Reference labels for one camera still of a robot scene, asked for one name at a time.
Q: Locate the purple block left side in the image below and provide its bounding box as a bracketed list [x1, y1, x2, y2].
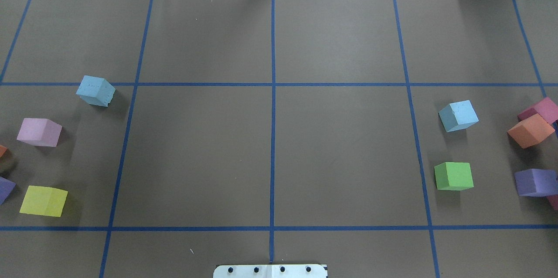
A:
[0, 177, 16, 205]

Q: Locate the orange block left side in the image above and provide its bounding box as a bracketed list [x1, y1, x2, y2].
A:
[0, 145, 8, 158]

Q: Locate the light pink block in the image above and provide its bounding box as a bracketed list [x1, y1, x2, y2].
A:
[17, 118, 62, 147]

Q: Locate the yellow block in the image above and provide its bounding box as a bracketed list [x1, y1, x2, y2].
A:
[20, 186, 68, 218]

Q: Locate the purple block right side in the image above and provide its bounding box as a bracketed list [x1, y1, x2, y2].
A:
[514, 169, 558, 197]

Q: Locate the orange block right side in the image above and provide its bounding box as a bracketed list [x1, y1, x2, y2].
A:
[507, 114, 555, 149]

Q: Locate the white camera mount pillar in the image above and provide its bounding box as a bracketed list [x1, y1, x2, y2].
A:
[213, 264, 329, 278]

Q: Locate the light blue block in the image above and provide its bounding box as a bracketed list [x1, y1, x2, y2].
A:
[76, 75, 116, 107]
[438, 100, 480, 132]

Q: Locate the magenta block near orange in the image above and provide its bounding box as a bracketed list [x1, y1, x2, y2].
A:
[517, 97, 558, 124]

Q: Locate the green block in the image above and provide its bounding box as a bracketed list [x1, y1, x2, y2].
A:
[434, 162, 474, 191]

